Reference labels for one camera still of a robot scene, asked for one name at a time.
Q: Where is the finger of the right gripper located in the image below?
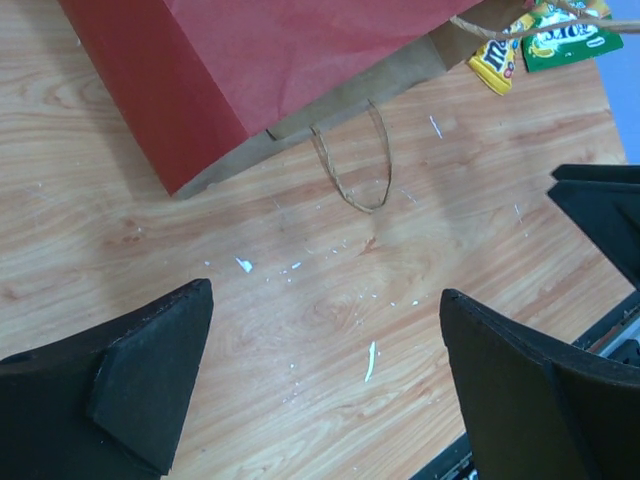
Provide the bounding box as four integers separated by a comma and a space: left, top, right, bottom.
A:
547, 164, 639, 288

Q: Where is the yellow M&M's packet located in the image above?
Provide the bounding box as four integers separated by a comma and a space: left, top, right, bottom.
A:
467, 38, 520, 96

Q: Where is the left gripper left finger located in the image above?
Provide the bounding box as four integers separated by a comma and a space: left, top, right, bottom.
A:
1, 279, 214, 479

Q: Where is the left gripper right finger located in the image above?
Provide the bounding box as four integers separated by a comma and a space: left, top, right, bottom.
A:
438, 287, 640, 480

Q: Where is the green snack packet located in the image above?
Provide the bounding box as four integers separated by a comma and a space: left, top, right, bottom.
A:
520, 1, 624, 73

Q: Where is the red paper bag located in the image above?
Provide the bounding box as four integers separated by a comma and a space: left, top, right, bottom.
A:
55, 0, 640, 215

